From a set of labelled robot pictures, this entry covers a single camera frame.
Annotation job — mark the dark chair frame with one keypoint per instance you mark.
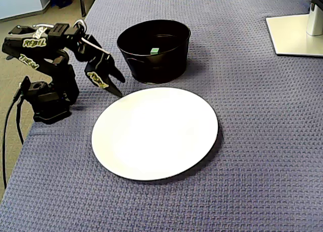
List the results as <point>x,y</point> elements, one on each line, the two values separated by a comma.
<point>85,1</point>

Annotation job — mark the white monitor stand base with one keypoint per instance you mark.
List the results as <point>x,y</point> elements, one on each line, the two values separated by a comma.
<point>292,37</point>

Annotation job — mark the white round plate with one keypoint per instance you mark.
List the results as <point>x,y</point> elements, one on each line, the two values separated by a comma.
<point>154,133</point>

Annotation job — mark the blue woven cloth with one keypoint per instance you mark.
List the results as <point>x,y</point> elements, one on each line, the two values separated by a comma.
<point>252,141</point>

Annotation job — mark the silver monitor stand column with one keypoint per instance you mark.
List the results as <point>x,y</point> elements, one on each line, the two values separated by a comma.
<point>315,20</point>

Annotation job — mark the white cabinet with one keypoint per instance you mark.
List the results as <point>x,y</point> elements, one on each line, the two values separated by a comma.
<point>20,2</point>

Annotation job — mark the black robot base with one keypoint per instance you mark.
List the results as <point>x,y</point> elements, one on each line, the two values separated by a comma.
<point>50,108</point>

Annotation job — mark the black metal bucket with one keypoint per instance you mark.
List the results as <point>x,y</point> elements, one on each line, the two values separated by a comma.
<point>156,68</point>

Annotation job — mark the green cube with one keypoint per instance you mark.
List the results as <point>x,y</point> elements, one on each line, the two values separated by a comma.
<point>154,50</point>

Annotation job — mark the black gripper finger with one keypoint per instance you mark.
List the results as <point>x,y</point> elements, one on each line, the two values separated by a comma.
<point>112,87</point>
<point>114,71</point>

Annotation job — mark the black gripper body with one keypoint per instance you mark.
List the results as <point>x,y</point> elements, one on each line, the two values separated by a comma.
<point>99,64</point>

